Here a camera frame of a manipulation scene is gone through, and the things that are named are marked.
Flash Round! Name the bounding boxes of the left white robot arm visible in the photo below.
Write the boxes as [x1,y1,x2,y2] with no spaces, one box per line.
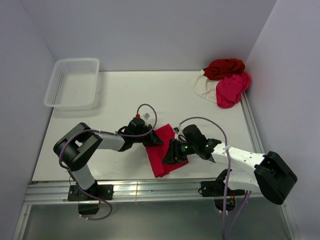
[53,116,164,200]

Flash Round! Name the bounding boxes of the dark red t-shirt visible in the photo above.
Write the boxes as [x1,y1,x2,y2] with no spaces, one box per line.
[203,58,245,81]

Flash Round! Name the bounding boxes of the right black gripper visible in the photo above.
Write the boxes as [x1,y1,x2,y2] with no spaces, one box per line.
[161,137,198,165]

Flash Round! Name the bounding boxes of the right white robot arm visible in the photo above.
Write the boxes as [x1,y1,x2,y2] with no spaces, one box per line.
[162,124,298,205]

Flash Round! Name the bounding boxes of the white plastic mesh basket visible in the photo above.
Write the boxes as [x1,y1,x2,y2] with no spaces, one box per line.
[44,58,100,111]

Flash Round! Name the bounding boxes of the aluminium mounting rail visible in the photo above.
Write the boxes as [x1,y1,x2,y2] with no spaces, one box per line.
[23,176,287,206]

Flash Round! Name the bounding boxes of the pink t-shirt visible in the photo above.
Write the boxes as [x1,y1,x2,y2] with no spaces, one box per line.
[216,72,251,109]

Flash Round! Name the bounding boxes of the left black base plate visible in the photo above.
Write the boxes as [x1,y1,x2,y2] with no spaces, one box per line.
[67,184,114,202]

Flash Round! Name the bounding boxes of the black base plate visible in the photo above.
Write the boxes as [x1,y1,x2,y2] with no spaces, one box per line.
[67,184,114,202]
[198,180,245,197]

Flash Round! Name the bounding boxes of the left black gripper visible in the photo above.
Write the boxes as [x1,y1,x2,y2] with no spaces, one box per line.
[132,124,164,148]

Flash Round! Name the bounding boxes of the white t-shirt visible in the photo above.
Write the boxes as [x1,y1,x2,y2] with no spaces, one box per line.
[190,69,219,104]

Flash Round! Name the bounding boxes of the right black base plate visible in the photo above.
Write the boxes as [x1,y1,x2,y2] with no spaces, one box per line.
[198,180,245,197]

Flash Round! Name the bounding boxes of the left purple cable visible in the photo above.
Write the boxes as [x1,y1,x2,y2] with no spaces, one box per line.
[58,103,158,221]

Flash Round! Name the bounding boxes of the bright red t-shirt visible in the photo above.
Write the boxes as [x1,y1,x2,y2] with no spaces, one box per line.
[145,124,189,178]

